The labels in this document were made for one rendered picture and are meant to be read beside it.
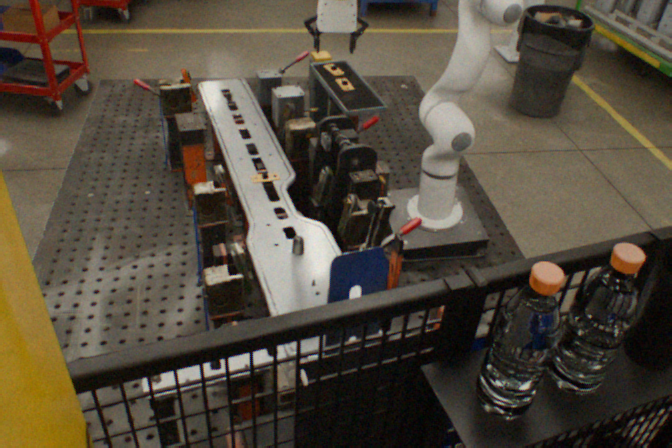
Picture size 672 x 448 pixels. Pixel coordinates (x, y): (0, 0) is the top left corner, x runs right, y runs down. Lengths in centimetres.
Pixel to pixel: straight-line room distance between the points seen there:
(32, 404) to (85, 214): 179
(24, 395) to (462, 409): 46
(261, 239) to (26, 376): 116
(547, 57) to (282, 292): 333
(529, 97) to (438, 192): 270
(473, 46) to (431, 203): 55
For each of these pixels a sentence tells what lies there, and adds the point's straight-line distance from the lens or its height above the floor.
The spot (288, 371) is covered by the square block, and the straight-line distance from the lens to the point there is 118.
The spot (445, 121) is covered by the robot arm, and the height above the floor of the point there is 118.
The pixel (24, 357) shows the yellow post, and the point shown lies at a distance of 42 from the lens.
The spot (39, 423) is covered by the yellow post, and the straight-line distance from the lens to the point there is 46.
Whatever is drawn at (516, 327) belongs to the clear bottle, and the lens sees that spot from 61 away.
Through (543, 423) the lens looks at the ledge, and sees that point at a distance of 73.
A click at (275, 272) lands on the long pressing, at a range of 145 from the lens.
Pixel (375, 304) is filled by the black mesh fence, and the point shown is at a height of 155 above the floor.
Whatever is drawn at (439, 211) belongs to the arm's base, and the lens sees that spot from 199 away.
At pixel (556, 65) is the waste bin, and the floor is 43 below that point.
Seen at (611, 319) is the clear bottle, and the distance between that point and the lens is 67.
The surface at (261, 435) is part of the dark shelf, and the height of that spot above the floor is 103.
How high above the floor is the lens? 200
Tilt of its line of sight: 36 degrees down
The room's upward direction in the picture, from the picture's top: 4 degrees clockwise
